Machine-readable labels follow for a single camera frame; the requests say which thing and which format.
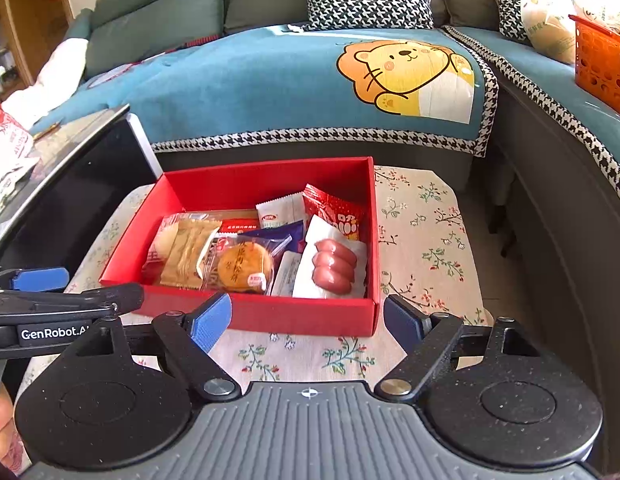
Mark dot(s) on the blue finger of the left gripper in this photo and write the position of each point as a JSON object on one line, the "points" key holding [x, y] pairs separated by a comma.
{"points": [[34, 280]]}

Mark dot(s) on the gold biscuit packet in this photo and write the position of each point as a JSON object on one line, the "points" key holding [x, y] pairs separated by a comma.
{"points": [[190, 242]]}

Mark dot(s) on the person's left hand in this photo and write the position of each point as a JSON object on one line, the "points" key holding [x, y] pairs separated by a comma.
{"points": [[10, 445]]}

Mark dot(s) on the white cloth on sofa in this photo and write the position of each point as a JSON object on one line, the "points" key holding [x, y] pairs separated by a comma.
{"points": [[55, 84]]}

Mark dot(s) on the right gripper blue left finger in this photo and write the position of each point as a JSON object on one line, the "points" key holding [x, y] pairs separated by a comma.
{"points": [[186, 341]]}

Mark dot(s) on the red candy bag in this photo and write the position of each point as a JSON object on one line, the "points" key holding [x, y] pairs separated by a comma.
{"points": [[345, 216]]}

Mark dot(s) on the orange plastic basket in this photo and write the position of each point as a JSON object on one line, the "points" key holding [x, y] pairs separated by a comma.
{"points": [[597, 68]]}

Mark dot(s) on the blue lion sofa cover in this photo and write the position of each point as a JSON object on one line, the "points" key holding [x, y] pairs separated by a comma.
{"points": [[434, 88]]}

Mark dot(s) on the red cardboard box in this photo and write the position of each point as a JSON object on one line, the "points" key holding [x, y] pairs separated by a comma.
{"points": [[242, 187]]}

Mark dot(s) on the purple snack packet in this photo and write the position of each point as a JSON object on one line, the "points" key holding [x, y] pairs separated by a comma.
{"points": [[277, 241]]}

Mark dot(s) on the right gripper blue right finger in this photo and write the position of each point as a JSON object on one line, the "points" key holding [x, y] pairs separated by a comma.
{"points": [[428, 342]]}

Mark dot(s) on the wooden shelf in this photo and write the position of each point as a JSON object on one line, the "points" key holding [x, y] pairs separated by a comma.
{"points": [[31, 29]]}

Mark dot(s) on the floral table cloth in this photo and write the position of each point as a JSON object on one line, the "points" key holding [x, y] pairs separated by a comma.
{"points": [[425, 257]]}

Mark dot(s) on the round bun clear wrapper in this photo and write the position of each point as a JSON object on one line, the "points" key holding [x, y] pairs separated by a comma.
{"points": [[160, 247]]}

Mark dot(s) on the white long snack packet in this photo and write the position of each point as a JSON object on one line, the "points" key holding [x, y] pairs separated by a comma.
{"points": [[282, 211]]}

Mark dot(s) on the silver foil pouch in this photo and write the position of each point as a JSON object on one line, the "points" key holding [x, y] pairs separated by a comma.
{"points": [[286, 275]]}

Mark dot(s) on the black glass side table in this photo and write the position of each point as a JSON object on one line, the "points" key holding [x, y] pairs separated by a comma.
{"points": [[86, 169]]}

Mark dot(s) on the three sausages vacuum pack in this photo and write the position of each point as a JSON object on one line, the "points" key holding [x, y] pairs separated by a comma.
{"points": [[331, 265]]}

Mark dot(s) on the red crown snack packet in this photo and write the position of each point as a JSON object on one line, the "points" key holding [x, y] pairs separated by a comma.
{"points": [[239, 225]]}

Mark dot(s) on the round meat floss cake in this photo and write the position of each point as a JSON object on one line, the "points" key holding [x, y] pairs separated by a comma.
{"points": [[233, 266]]}

